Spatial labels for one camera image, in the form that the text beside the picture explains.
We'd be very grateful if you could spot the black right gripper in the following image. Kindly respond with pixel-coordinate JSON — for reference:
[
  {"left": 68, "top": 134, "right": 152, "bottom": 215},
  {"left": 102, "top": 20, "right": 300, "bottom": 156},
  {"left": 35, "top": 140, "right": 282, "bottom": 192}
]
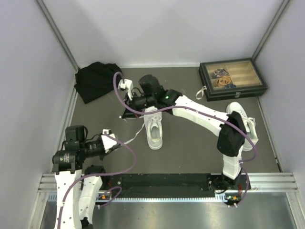
[{"left": 122, "top": 92, "right": 156, "bottom": 120}]

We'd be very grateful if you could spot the white shoelace of shoe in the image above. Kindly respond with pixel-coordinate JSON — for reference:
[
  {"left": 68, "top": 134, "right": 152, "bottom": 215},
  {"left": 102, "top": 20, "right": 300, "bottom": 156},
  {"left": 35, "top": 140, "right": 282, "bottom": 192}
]
[{"left": 119, "top": 112, "right": 162, "bottom": 145}]

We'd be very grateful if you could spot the white sneaker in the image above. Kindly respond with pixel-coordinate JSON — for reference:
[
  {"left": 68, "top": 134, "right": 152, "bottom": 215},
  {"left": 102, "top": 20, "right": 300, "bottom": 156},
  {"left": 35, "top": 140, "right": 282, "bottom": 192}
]
[
  {"left": 143, "top": 106, "right": 164, "bottom": 150},
  {"left": 226, "top": 102, "right": 259, "bottom": 145}
]

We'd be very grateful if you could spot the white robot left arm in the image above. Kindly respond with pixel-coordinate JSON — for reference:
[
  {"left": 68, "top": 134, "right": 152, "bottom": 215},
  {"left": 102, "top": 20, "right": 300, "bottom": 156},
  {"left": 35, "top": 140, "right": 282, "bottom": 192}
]
[{"left": 52, "top": 125, "right": 120, "bottom": 229}]

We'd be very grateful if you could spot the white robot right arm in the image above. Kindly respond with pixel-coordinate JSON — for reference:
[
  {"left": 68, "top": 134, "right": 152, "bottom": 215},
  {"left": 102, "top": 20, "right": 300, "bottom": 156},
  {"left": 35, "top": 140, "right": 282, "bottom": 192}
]
[{"left": 117, "top": 75, "right": 246, "bottom": 194}]

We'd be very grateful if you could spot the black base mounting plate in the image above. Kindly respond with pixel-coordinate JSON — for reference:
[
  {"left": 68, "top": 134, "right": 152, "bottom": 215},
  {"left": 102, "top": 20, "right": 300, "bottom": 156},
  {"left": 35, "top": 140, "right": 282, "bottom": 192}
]
[{"left": 100, "top": 173, "right": 251, "bottom": 199}]

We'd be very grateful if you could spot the black crumpled cloth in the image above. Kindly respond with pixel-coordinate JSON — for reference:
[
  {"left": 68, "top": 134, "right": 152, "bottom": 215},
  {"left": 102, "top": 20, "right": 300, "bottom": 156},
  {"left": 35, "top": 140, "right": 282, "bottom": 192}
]
[{"left": 74, "top": 62, "right": 122, "bottom": 104}]

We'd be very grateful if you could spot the black compartment box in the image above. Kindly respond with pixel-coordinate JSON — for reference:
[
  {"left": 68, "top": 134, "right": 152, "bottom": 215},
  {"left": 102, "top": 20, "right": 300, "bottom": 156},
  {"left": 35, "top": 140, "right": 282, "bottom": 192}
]
[{"left": 198, "top": 58, "right": 268, "bottom": 101}]

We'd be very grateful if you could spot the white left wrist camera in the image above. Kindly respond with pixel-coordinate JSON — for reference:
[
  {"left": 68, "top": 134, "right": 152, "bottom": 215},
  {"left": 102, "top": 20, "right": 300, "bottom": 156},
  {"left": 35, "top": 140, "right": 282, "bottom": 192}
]
[{"left": 101, "top": 129, "right": 120, "bottom": 154}]

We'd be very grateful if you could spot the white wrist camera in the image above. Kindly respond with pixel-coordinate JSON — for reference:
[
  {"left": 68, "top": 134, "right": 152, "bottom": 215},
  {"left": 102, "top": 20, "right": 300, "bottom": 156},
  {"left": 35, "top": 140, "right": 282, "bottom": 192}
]
[
  {"left": 118, "top": 79, "right": 133, "bottom": 100},
  {"left": 101, "top": 129, "right": 120, "bottom": 154}
]

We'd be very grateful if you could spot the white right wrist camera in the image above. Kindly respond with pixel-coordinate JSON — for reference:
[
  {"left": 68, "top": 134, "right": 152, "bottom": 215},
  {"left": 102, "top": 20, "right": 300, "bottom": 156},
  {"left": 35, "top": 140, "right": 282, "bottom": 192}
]
[{"left": 118, "top": 79, "right": 133, "bottom": 100}]

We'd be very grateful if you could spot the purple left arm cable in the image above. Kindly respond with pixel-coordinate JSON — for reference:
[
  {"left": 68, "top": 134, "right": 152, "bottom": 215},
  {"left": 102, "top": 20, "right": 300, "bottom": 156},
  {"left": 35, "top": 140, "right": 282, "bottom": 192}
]
[{"left": 56, "top": 134, "right": 137, "bottom": 229}]

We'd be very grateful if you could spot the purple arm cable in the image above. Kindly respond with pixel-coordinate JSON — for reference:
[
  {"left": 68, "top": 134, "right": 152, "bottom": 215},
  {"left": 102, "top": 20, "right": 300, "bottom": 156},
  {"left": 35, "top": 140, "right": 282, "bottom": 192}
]
[
  {"left": 56, "top": 134, "right": 137, "bottom": 229},
  {"left": 113, "top": 72, "right": 260, "bottom": 208}
]

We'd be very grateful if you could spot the grey slotted cable duct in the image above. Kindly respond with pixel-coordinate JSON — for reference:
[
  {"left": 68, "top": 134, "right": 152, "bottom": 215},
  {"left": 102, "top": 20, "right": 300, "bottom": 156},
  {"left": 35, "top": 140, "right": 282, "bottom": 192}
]
[{"left": 48, "top": 192, "right": 229, "bottom": 203}]

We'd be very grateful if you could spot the white loose strap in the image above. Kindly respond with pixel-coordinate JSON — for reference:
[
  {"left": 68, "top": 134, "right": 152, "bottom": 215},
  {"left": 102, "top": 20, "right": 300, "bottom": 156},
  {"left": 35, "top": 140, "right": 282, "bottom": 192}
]
[{"left": 195, "top": 86, "right": 207, "bottom": 100}]

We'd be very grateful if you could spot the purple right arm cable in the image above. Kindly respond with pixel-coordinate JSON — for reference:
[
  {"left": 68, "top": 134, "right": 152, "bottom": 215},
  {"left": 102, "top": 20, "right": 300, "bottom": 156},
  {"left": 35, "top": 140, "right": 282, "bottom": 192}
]
[{"left": 113, "top": 72, "right": 260, "bottom": 208}]

